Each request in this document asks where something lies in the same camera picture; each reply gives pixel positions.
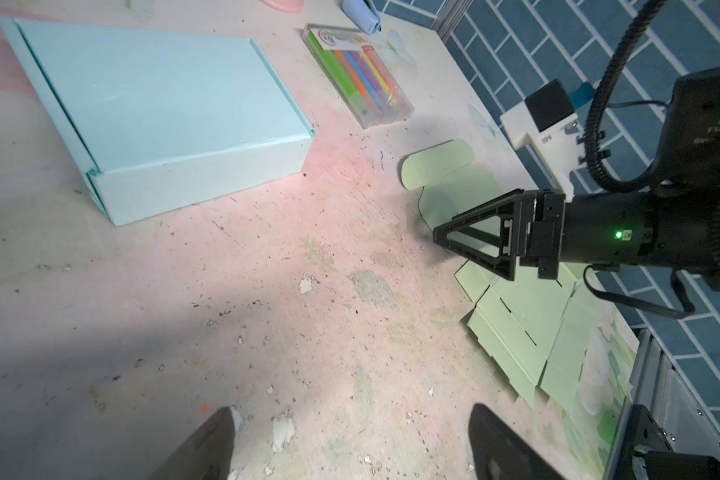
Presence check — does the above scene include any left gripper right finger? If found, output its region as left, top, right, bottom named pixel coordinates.
left=468, top=404, right=562, bottom=480

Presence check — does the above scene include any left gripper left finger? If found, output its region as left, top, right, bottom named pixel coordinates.
left=147, top=407, right=236, bottom=480

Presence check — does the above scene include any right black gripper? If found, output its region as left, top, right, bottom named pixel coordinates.
left=433, top=189, right=660, bottom=281

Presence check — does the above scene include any light green paper box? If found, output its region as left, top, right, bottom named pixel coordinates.
left=401, top=140, right=614, bottom=414

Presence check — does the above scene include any light blue paper box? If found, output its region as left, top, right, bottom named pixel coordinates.
left=0, top=15, right=315, bottom=226

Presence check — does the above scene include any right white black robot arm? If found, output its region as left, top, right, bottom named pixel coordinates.
left=434, top=67, right=720, bottom=291

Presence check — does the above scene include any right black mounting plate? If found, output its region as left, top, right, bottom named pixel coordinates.
left=603, top=404, right=720, bottom=479

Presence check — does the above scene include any pack of coloured markers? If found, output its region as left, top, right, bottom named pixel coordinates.
left=302, top=24, right=414, bottom=129

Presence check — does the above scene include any pink pencil cup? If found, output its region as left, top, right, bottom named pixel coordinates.
left=261, top=0, right=304, bottom=14

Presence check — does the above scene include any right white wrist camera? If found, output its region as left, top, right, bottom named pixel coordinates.
left=500, top=79, right=585, bottom=200

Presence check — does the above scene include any right black cable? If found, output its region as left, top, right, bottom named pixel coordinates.
left=580, top=0, right=697, bottom=320

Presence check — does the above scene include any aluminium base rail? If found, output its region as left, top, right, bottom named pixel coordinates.
left=615, top=328, right=720, bottom=457

